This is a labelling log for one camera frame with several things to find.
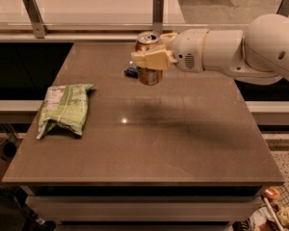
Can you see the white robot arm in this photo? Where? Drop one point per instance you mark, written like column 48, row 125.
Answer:
column 258, row 55

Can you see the middle metal railing bracket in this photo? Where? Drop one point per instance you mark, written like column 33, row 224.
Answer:
column 157, row 16

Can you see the green jalapeno chip bag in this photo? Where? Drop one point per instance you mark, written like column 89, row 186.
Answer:
column 65, row 106

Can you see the right metal railing bracket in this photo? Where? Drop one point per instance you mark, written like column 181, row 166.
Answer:
column 283, row 8

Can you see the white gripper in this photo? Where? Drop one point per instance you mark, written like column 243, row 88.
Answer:
column 188, row 49

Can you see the dark round stool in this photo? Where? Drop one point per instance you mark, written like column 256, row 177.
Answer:
column 7, row 151

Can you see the orange soda can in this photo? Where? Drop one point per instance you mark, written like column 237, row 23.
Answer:
column 144, row 42

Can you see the metal railing bracket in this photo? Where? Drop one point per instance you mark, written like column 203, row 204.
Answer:
column 157, row 16
column 32, row 10
column 283, row 8

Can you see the blue snack bar wrapper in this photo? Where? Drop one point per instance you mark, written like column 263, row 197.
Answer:
column 131, row 71

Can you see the left metal railing bracket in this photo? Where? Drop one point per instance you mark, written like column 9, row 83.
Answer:
column 32, row 10

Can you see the wire basket with items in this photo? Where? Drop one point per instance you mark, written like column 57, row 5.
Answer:
column 273, row 214

